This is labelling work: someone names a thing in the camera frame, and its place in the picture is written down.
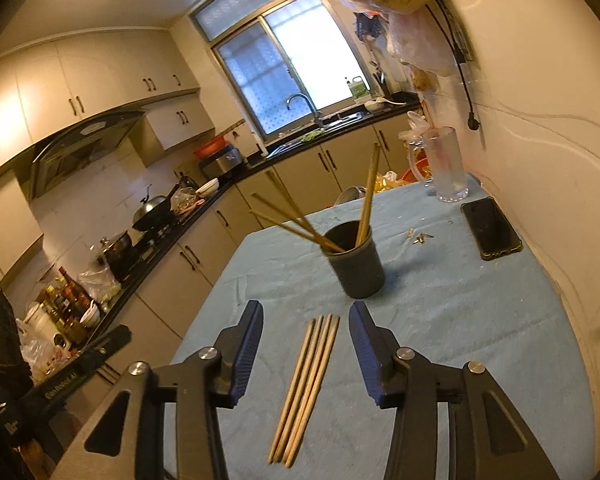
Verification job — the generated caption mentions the green detergent jug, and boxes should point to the green detergent jug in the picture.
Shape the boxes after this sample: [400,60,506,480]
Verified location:
[347,75,370,101]

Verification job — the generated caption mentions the chrome sink faucet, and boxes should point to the chrome sink faucet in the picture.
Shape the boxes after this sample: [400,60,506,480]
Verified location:
[286,93,325,128]

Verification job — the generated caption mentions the red plastic basin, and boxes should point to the red plastic basin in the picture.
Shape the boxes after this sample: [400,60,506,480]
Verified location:
[194,135,228,158]

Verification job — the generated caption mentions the blue wall-hung item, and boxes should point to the blue wall-hung item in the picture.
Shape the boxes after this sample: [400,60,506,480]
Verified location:
[354,10,383,41]

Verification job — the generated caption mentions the black cable with plug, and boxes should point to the black cable with plug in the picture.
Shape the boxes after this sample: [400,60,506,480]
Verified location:
[425,0,481,132]

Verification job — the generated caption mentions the black gas stove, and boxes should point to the black gas stove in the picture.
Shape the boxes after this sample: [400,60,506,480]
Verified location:
[125,222,181,266]

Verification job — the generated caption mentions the white bowl with spoon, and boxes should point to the white bowl with spoon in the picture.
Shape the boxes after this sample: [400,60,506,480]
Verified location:
[364,97,406,113]

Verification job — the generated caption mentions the steel kitchen sink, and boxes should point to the steel kitchen sink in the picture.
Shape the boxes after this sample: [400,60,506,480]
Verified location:
[265,112,363,156]

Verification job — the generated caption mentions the black range hood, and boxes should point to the black range hood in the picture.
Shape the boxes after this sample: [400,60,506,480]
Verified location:
[30,110,146,201]

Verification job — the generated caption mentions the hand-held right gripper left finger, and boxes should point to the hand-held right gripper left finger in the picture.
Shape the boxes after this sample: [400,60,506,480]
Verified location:
[70,300,265,480]

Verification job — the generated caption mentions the steel cooking pot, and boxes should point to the steel cooking pot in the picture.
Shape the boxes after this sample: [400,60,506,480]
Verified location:
[97,230,133,281]

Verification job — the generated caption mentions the beige upper wall cabinets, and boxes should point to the beige upper wall cabinets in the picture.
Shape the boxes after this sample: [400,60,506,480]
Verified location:
[0,30,201,181]

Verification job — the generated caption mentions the white crumpled plastic bag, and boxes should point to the white crumpled plastic bag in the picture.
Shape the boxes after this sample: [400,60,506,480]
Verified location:
[399,110,431,143]

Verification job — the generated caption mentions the clear plastic bag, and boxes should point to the clear plastic bag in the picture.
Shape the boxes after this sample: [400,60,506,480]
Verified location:
[77,267,123,311]

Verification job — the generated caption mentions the small beige wall cabinet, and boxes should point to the small beige wall cabinet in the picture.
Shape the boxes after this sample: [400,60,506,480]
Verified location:
[145,95,216,151]

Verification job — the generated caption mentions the black kitchen countertop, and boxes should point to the black kitchen countertop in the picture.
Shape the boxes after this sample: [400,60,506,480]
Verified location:
[30,102,421,361]

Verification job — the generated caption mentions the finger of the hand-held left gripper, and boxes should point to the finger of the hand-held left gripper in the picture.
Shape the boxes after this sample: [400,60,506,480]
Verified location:
[86,324,132,368]

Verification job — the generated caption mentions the clear glass pitcher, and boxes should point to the clear glass pitcher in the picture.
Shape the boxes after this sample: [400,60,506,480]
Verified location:
[405,126,470,203]

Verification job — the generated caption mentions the kitchen window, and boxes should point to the kitchen window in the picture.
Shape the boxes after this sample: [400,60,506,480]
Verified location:
[189,0,376,143]

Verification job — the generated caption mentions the beige base cabinets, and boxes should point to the beige base cabinets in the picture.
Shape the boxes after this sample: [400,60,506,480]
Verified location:
[45,120,426,411]

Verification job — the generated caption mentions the cluster of condiment bottles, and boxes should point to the cluster of condiment bottles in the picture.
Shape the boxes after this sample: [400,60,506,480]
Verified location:
[35,267,98,346]

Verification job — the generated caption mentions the steel countertop appliance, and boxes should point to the steel countertop appliance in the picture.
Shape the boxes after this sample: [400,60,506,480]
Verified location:
[200,145,245,178]

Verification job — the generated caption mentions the white hanging plastic bag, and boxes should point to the white hanging plastic bag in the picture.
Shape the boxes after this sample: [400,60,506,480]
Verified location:
[385,7,456,76]

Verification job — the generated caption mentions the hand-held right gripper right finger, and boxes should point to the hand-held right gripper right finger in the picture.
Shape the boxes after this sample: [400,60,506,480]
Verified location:
[348,301,548,480]

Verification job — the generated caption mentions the black wok with lid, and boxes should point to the black wok with lid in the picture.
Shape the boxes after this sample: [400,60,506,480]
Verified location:
[131,183,181,231]

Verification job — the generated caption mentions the black smartphone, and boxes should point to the black smartphone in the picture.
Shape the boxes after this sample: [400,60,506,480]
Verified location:
[461,197,523,261]

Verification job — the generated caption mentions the yellow crumpled bag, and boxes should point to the yellow crumpled bag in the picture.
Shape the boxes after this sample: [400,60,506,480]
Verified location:
[365,170,406,193]

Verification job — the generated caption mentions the black plastic cup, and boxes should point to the black plastic cup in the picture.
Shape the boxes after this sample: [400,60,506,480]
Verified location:
[323,220,387,299]

